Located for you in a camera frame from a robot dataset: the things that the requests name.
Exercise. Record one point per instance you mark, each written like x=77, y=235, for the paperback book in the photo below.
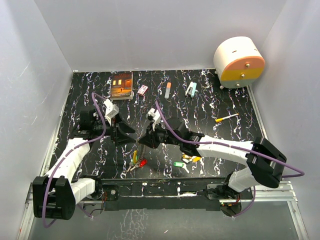
x=122, y=86

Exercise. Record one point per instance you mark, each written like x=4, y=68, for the large keyring with yellow handle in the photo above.
x=138, y=155

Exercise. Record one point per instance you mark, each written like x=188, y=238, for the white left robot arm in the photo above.
x=55, y=195

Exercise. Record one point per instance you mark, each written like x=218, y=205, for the small red white box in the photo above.
x=142, y=90

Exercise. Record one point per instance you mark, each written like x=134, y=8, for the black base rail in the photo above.
x=199, y=202

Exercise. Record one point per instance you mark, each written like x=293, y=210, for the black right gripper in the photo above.
x=149, y=138

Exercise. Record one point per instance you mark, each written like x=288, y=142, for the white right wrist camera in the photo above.
x=154, y=116

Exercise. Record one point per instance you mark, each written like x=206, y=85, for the yellow white pen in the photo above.
x=218, y=120

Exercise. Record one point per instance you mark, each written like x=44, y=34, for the white blue stapler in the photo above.
x=191, y=90

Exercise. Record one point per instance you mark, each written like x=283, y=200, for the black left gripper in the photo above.
x=122, y=126

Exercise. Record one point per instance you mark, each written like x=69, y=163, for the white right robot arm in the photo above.
x=263, y=161

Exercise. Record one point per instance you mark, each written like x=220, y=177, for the red tag key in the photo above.
x=143, y=163

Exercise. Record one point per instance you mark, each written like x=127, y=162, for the white round drawer cabinet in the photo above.
x=238, y=62

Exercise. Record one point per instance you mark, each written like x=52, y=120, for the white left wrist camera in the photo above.
x=111, y=111

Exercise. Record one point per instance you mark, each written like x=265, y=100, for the green key tag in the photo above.
x=178, y=164

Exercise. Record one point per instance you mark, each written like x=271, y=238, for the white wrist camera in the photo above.
x=154, y=116
x=111, y=111

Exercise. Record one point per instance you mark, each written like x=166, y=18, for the orange grey eraser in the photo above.
x=167, y=90

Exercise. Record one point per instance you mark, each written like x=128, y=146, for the aluminium frame rail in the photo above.
x=87, y=189

